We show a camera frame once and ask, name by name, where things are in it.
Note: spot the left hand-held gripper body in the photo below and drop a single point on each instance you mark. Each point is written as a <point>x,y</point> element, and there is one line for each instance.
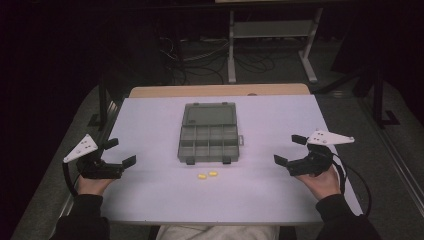
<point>100,170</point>

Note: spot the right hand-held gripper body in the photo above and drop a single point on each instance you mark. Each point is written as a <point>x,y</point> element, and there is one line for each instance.
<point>310,165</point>

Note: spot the yellow capsule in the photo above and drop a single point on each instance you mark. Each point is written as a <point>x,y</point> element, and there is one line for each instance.
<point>202,176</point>
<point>212,173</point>

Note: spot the grey plastic organizer box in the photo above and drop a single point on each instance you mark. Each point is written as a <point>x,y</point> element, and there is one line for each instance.
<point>209,133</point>

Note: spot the person's left hand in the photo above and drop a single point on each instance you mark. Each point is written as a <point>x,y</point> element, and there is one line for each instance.
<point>91,186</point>

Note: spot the person's right hand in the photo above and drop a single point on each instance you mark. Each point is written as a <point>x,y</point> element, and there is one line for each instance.
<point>325,185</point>

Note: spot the black metal stand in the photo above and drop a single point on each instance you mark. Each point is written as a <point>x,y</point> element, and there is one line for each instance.
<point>102,100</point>
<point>378,100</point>

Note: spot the wooden table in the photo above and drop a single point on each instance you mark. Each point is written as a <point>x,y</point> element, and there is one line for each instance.
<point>216,90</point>

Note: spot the person's lap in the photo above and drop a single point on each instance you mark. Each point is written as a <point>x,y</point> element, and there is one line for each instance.
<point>218,233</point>

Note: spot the white metal stand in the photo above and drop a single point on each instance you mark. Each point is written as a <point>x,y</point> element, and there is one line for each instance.
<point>271,29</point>

